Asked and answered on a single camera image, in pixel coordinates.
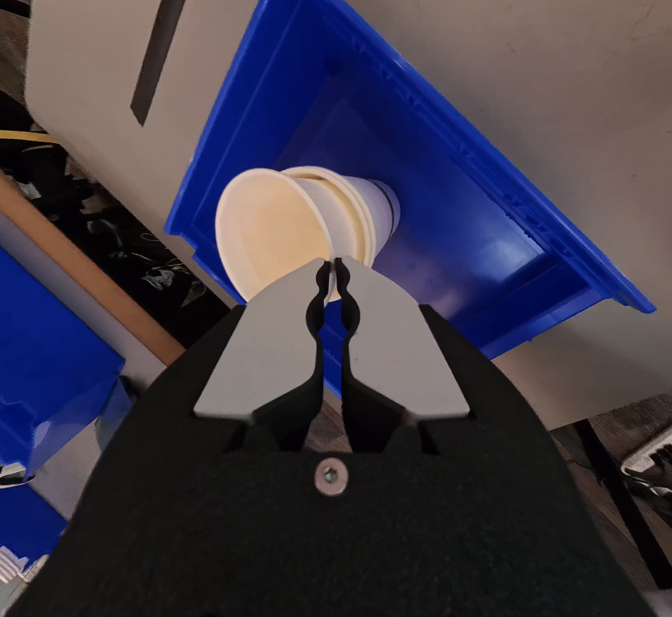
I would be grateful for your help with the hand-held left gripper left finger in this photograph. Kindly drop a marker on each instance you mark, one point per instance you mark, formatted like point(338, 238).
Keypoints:
point(262, 354)

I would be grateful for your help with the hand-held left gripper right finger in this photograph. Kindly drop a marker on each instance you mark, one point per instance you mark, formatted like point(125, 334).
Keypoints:
point(399, 360)

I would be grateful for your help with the white paper cup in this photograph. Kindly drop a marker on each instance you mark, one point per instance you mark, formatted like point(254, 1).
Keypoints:
point(386, 207)
point(364, 223)
point(355, 218)
point(267, 234)

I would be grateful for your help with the blue plastic bin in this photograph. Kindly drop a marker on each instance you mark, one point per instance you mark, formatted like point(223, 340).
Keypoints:
point(52, 354)
point(26, 522)
point(446, 207)

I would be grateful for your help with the stack of white paper cups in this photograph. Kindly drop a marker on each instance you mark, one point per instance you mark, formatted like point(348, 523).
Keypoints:
point(13, 567)

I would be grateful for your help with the dark patterned cloth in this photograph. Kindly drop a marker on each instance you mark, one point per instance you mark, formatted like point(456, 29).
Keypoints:
point(120, 249)

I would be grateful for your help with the white power strip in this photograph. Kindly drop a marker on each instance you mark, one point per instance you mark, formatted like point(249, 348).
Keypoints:
point(651, 451)

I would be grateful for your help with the black table leg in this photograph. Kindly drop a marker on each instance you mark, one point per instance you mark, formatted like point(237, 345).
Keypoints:
point(648, 549)

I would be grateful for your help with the black tape strip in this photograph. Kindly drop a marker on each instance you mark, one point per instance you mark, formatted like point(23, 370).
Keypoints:
point(162, 39)

